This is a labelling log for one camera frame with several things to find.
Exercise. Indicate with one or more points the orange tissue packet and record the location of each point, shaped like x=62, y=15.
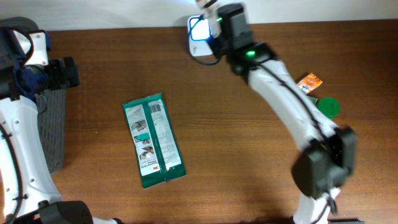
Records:
x=309, y=83

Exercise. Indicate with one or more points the white tube with tan cap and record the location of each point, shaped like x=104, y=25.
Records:
x=203, y=4

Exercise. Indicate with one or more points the green 3M package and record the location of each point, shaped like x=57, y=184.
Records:
x=158, y=156

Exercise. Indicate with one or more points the teal wet wipes pack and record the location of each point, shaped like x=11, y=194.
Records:
x=314, y=100

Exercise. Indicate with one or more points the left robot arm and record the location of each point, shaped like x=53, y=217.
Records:
x=30, y=195

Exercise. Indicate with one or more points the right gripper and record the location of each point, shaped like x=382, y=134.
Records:
x=216, y=53

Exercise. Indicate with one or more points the green capped jar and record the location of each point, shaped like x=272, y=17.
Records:
x=329, y=106

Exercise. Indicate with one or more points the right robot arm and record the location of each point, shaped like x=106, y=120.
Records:
x=327, y=151

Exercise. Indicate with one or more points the grey plastic mesh basket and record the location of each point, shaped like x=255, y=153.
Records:
x=51, y=123

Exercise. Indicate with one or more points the white barcode scanner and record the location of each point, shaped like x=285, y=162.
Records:
x=199, y=31

